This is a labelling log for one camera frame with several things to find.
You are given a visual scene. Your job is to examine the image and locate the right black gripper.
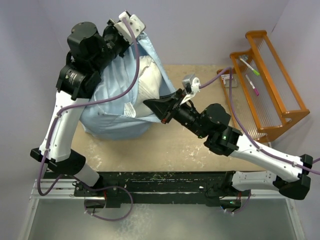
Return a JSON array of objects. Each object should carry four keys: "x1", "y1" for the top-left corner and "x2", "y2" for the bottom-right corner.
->
[{"x1": 143, "y1": 89, "x2": 209, "y2": 140}]

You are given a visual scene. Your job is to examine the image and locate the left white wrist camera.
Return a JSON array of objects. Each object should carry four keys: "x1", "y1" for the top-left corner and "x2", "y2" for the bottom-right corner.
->
[{"x1": 114, "y1": 11, "x2": 146, "y2": 45}]

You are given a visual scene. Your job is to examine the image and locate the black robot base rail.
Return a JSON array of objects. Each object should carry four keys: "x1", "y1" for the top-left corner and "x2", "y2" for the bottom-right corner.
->
[{"x1": 49, "y1": 171, "x2": 252, "y2": 209}]

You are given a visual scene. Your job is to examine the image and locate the orange wooden tiered rack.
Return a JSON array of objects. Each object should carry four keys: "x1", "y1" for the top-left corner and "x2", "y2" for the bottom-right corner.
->
[{"x1": 220, "y1": 30, "x2": 310, "y2": 143}]

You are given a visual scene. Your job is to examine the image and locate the small clear plastic box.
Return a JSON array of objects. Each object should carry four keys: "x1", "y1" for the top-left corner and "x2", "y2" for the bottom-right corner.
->
[{"x1": 220, "y1": 74, "x2": 238, "y2": 88}]

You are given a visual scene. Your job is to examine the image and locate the light blue pillowcase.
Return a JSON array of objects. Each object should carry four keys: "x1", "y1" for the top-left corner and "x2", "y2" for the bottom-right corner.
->
[{"x1": 80, "y1": 32, "x2": 176, "y2": 140}]

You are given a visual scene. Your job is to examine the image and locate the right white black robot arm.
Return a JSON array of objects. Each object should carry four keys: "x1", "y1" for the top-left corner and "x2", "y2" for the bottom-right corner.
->
[{"x1": 143, "y1": 89, "x2": 313, "y2": 200}]

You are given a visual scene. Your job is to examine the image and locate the aluminium extrusion frame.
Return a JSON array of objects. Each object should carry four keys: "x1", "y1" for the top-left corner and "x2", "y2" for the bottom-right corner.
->
[{"x1": 18, "y1": 159, "x2": 306, "y2": 240}]

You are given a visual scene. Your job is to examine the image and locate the white pillow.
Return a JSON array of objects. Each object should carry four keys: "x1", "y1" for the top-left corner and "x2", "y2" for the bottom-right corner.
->
[{"x1": 123, "y1": 56, "x2": 162, "y2": 118}]

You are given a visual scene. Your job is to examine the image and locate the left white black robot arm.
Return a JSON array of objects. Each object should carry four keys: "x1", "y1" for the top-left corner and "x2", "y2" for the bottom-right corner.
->
[{"x1": 30, "y1": 17, "x2": 137, "y2": 196}]

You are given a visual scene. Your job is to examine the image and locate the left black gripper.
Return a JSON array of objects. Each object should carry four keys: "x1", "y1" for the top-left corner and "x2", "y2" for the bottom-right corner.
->
[{"x1": 91, "y1": 18, "x2": 129, "y2": 74}]

